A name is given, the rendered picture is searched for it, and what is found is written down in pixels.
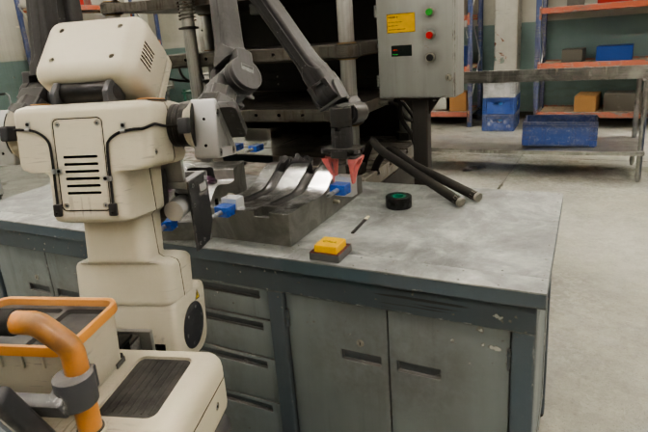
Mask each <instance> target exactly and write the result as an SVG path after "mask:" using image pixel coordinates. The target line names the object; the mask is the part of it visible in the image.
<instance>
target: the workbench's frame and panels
mask: <svg viewBox="0 0 648 432"><path fill-rule="evenodd" d="M559 222H560V216H559ZM559 222H558V228H559ZM558 228H557V233H558ZM556 240H557V234H556ZM556 240H555V246H556ZM555 246H554V252H555ZM163 249H164V250H181V251H186V252H187V253H189V255H190V259H191V270H192V280H200V281H202V284H203V293H204V304H205V316H206V338H205V342H204V344H203V346H202V349H201V350H200V351H199V352H209V353H212V354H214V355H216V356H217V357H218V358H219V359H220V361H221V364H222V367H223V372H224V379H225V386H226V393H227V400H228V402H227V408H226V410H225V412H224V413H225V414H226V415H227V416H228V417H229V421H230V425H231V432H538V430H539V422H540V418H541V417H543V415H544V410H545V395H546V377H547V359H548V341H549V324H550V305H551V287H552V270H553V264H554V252H553V263H552V269H551V274H550V281H549V287H548V293H547V296H545V295H537V294H530V293H523V292H517V291H509V290H502V289H495V288H489V287H481V286H474V285H467V284H460V283H447V282H440V281H433V280H426V279H419V278H412V277H405V276H397V275H391V274H384V273H377V272H369V271H363V270H356V269H349V268H341V267H335V266H328V265H321V264H313V263H306V262H300V261H293V260H285V259H278V258H271V257H265V256H251V255H244V254H238V253H230V252H223V251H216V250H209V249H200V250H199V251H198V252H197V248H195V247H188V246H181V245H174V244H167V243H163ZM86 258H88V254H87V245H86V237H85V232H83V231H76V230H69V229H55V228H49V227H42V226H34V225H27V224H20V223H14V222H6V221H0V299H2V298H5V297H11V296H27V297H80V294H79V286H78V278H77V270H76V266H77V264H78V262H80V261H82V260H84V259H86Z"/></svg>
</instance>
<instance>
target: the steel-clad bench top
mask: <svg viewBox="0 0 648 432"><path fill-rule="evenodd" d="M362 188H363V192H362V193H361V194H360V195H359V196H357V197H356V198H355V199H353V200H352V201H351V202H349V203H348V204H347V205H345V206H344V207H343V208H341V209H340V210H339V211H338V212H336V213H335V214H334V215H332V216H331V217H330V218H328V219H327V220H326V221H325V222H323V223H322V224H321V225H319V226H318V227H317V228H315V229H314V230H312V231H311V232H310V233H309V234H307V235H306V236H305V237H303V238H302V239H301V240H299V241H298V242H297V243H296V244H294V245H293V246H292V247H287V246H280V245H272V244H264V243H256V242H249V241H241V240H233V239H226V238H218V237H212V235H210V240H209V241H208V242H207V243H206V244H205V245H204V246H203V247H202V249H209V250H216V251H223V252H230V253H238V254H244V255H251V256H258V257H271V258H278V259H285V260H293V261H300V262H306V263H313V264H321V265H328V266H335V267H341V268H349V269H356V270H363V271H369V272H377V273H384V274H391V275H397V276H405V277H412V278H419V279H426V280H433V281H440V282H447V283H454V284H467V285H474V286H481V287H489V288H495V289H502V290H509V291H517V292H523V293H530V294H537V295H545V296H547V293H548V287H549V281H550V274H551V269H552V263H553V257H554V246H555V240H556V234H557V228H558V222H559V216H560V210H561V204H562V198H563V193H552V192H534V191H518V190H501V189H485V188H472V189H473V190H475V191H477V192H479V193H481V194H482V199H481V201H480V202H476V201H474V200H472V199H470V198H468V197H466V196H464V195H462V194H460V193H458V192H456V191H454V190H452V189H450V188H448V187H446V188H448V189H450V190H451V191H453V192H454V193H456V194H457V195H459V196H461V197H462V198H464V199H465V204H464V205H463V206H461V207H459V206H457V205H455V204H454V203H452V202H450V201H449V200H447V199H446V198H444V197H443V196H441V195H440V194H438V193H437V192H435V191H434V190H432V189H431V188H429V187H428V186H426V185H418V184H401V183H385V182H368V181H362ZM394 192H405V193H409V194H411V195H412V207H411V208H409V209H406V210H390V209H387V208H386V196H387V195H388V194H389V193H394ZM366 216H369V218H368V219H367V220H366V221H365V222H364V223H363V224H362V225H361V227H360V228H359V229H358V230H357V231H356V232H355V233H351V231H352V230H353V229H354V228H355V227H356V226H357V225H358V224H359V223H360V222H361V221H362V220H363V219H364V218H365V217H366ZM0 221H6V222H14V223H20V224H27V225H34V226H42V227H49V228H55V229H62V230H76V231H83V232H85V229H84V223H66V222H60V221H57V220H56V218H55V217H54V211H53V199H52V191H51V184H48V185H45V186H42V187H39V188H36V189H33V190H30V191H26V192H23V193H20V194H17V195H14V196H10V197H7V198H5V199H2V200H0ZM324 236H327V237H335V238H344V239H346V243H349V244H351V246H352V252H351V253H349V254H348V255H347V256H346V257H345V258H344V259H343V260H342V261H341V262H340V263H332V262H325V261H318V260H310V251H311V250H312V249H313V248H314V245H315V244H316V243H317V242H318V241H319V240H321V239H322V238H323V237H324Z"/></svg>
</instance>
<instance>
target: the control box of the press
mask: <svg viewBox="0 0 648 432"><path fill-rule="evenodd" d="M373 7H374V17H377V39H378V61H379V75H377V87H380V98H397V100H398V116H399V119H400V121H401V124H402V125H403V127H404V128H405V130H406V131H407V133H408V134H409V136H410V138H411V140H412V143H413V146H414V160H415V161H417V162H418V163H420V164H421V165H423V166H425V167H428V168H430V169H432V160H431V111H432V110H433V108H434V107H435V105H436V104H437V102H438V101H439V99H440V98H441V97H456V96H458V95H460V94H462V93H463V92H464V0H376V5H374V6H373ZM404 100H405V102H406V103H407V105H408V106H409V108H410V109H411V111H412V112H413V132H412V130H411V128H410V127H409V126H408V124H407V123H406V122H405V120H404V117H403V112H402V101H404Z"/></svg>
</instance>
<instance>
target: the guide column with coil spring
mask: <svg viewBox="0 0 648 432"><path fill-rule="evenodd" d="M193 20H194V17H192V18H185V19H181V25H182V27H185V26H195V21H194V22H193ZM182 32H183V38H184V45H185V52H186V59H187V66H188V72H189V79H190V86H191V93H192V99H198V97H199V96H200V95H201V94H202V93H203V79H202V72H201V64H200V57H199V50H198V43H197V36H196V29H186V30H182ZM201 161H202V162H213V158H203V159H201Z"/></svg>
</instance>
